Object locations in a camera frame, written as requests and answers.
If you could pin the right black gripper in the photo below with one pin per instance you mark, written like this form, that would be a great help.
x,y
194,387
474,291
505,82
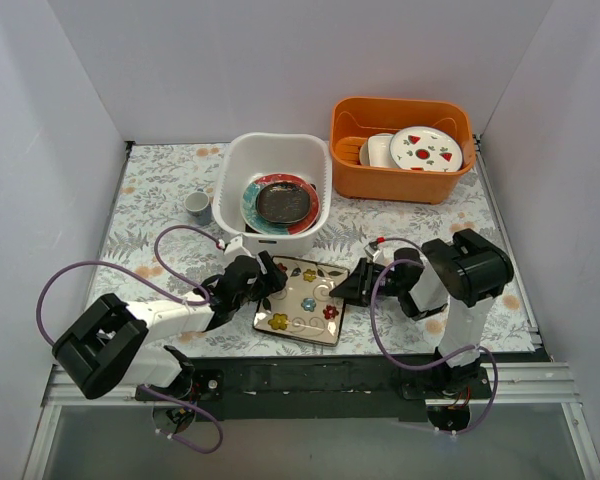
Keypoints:
x,y
368,280

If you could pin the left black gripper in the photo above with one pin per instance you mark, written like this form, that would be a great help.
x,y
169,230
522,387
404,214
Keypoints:
x,y
260,276

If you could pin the square cream floral plate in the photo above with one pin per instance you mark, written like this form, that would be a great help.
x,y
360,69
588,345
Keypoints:
x,y
304,310

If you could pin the red rimmed round plate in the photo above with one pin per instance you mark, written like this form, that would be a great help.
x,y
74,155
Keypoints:
x,y
279,204

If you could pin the black bowl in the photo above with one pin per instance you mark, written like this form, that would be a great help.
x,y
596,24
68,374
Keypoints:
x,y
260,210

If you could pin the clear pink glass plate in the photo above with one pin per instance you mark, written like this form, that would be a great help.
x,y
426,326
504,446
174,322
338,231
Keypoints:
x,y
285,202

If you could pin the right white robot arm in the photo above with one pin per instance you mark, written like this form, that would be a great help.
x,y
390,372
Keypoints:
x,y
461,278

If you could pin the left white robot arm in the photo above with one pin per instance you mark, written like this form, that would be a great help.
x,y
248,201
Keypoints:
x,y
111,342

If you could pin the white plastic bin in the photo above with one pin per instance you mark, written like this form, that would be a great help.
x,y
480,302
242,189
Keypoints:
x,y
253,155

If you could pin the round white dish in bin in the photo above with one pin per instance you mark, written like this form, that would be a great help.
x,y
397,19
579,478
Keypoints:
x,y
363,155

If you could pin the orange plastic bin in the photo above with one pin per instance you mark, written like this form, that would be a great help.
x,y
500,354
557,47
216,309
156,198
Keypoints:
x,y
355,119

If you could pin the small white cup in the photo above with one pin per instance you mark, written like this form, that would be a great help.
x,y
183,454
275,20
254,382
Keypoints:
x,y
198,206

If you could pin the white watermelon pattern plate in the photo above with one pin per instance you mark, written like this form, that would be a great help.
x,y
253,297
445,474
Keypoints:
x,y
420,148

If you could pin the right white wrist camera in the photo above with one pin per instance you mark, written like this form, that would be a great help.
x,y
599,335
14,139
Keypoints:
x,y
374,252

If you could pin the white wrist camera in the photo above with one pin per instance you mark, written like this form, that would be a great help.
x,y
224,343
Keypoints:
x,y
235,248
374,252

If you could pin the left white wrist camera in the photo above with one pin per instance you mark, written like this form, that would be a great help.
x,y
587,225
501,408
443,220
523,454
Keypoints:
x,y
235,248

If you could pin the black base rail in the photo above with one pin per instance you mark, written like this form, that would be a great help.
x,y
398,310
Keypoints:
x,y
320,387

